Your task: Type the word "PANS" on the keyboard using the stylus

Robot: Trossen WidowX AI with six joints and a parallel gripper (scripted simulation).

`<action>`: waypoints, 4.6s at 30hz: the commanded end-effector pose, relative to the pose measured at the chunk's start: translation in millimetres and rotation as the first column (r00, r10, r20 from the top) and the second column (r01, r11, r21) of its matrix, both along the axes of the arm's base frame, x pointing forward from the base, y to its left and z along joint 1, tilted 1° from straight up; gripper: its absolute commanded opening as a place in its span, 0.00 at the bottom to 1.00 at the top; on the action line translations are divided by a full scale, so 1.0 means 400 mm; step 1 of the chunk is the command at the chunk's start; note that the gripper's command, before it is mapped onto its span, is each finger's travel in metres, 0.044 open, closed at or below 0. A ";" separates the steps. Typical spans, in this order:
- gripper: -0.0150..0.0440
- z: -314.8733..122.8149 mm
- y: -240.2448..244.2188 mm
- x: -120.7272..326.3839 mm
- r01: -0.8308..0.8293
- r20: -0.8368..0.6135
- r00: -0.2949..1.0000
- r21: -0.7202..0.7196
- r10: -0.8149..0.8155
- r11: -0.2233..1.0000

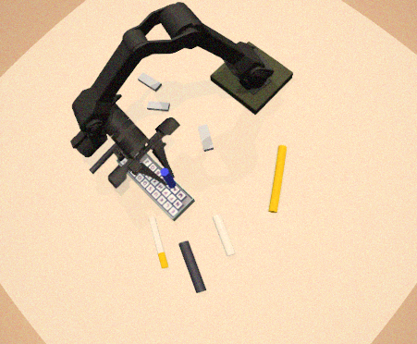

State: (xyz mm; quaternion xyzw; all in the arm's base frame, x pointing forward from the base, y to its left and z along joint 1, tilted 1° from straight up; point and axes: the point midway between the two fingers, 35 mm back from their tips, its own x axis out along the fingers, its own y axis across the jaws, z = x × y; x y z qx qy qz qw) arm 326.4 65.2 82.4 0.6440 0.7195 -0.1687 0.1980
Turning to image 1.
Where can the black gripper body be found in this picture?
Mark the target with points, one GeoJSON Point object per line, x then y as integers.
{"type": "Point", "coordinates": [130, 139]}

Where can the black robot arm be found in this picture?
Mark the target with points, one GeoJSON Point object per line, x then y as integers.
{"type": "Point", "coordinates": [95, 108]}

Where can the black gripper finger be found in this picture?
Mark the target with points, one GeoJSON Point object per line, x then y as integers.
{"type": "Point", "coordinates": [161, 156]}
{"type": "Point", "coordinates": [145, 170]}

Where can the blue stylus with white tip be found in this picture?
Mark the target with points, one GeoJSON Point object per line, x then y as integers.
{"type": "Point", "coordinates": [168, 178]}

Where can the black cylinder with blue tip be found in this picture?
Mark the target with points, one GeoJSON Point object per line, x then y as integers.
{"type": "Point", "coordinates": [104, 158]}

